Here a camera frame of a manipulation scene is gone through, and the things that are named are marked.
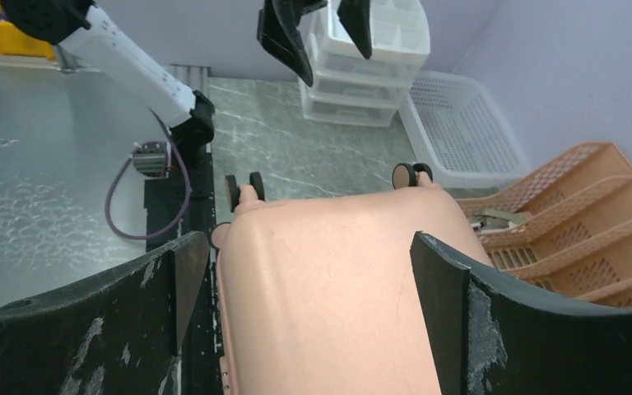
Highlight white plastic drawer organizer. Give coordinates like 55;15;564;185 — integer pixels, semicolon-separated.
300;0;430;127

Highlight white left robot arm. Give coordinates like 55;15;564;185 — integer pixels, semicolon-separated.
1;0;327;166

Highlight white plastic mesh basket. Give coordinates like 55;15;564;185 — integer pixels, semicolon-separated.
398;71;530;188

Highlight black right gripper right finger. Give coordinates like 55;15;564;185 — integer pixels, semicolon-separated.
410;232;632;394

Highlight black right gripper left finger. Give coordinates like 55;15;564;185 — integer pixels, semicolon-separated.
0;232;210;394

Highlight black suitcase wheel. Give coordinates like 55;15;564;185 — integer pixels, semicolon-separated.
225;172;266;212
392;163;434;189

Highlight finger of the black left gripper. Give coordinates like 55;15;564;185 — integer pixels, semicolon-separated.
257;0;315;86
337;0;373;59

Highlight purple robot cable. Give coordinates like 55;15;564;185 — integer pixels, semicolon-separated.
105;139;194;242

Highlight pink hard-shell suitcase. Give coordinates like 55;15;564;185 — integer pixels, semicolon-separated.
216;184;490;394

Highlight orange plastic file rack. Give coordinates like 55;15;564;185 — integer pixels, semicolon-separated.
459;142;632;308

